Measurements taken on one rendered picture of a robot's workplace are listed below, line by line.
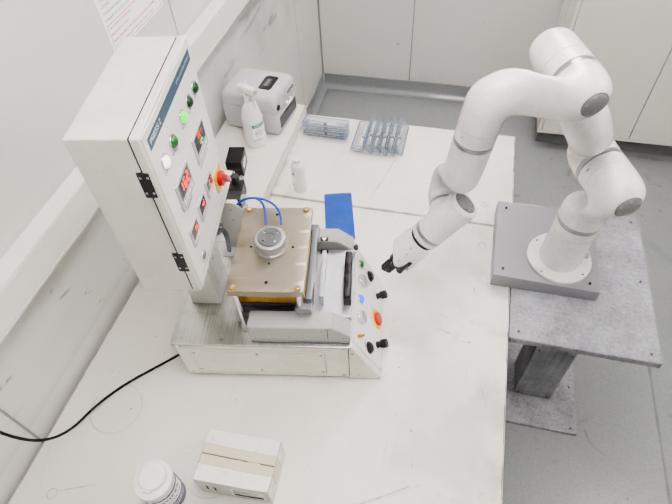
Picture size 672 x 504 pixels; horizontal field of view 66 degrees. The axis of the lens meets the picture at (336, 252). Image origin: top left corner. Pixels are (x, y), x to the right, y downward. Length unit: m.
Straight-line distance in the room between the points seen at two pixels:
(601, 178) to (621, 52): 1.80
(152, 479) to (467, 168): 0.97
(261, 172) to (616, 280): 1.24
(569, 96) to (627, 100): 2.24
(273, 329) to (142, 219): 0.44
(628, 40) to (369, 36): 1.48
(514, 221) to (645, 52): 1.60
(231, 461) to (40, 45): 1.05
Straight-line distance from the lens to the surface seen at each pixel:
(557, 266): 1.68
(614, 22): 3.08
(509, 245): 1.73
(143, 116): 0.96
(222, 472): 1.34
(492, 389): 1.51
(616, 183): 1.40
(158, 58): 1.11
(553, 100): 1.10
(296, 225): 1.33
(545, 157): 3.39
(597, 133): 1.29
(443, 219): 1.34
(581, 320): 1.70
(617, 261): 1.88
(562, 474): 2.30
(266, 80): 2.14
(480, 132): 1.14
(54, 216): 1.41
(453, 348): 1.55
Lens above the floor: 2.08
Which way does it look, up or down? 50 degrees down
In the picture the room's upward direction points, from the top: 4 degrees counter-clockwise
